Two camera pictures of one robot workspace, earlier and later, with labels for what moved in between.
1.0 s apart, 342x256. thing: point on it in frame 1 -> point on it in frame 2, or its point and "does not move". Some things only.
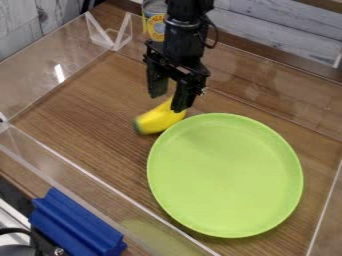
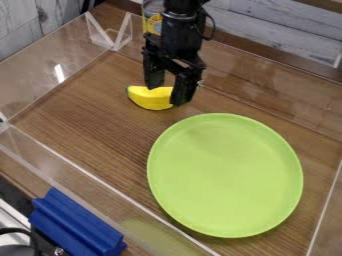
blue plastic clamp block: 76,230 does not move
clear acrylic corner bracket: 101,37 does not move
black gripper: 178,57 does not move
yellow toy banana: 153,121 -> 152,99
